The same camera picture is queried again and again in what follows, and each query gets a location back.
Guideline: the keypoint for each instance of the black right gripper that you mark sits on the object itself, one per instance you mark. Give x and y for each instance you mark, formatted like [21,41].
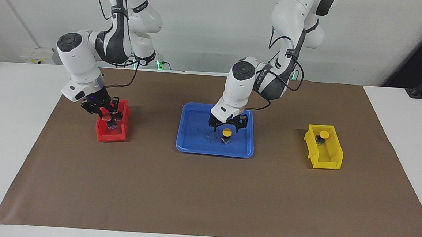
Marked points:
[96,101]

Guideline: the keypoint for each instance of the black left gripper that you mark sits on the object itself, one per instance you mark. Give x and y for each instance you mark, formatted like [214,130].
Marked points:
[229,120]

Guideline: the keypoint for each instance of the red push button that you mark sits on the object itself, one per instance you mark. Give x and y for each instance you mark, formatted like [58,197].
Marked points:
[106,118]

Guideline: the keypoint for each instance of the yellow push button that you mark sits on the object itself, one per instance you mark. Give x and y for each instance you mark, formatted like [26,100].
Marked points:
[323,135]
[226,135]

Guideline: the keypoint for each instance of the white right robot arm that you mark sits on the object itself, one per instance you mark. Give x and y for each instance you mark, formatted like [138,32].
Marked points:
[113,35]

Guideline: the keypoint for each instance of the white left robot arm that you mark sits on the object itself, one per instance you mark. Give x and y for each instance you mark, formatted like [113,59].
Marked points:
[273,63]

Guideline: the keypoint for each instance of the red plastic bin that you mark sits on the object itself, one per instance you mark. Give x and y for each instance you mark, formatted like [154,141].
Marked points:
[116,133]

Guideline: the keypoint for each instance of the blue plastic tray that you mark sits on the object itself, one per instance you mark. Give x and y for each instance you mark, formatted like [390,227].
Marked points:
[195,132]

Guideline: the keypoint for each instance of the brown paper mat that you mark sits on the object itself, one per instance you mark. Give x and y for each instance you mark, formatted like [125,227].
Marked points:
[206,191]

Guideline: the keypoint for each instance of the yellow plastic bin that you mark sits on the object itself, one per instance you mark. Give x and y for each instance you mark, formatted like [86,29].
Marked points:
[328,151]

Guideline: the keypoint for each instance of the white wall socket box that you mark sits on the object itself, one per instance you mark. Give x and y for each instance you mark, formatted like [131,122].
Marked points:
[39,56]

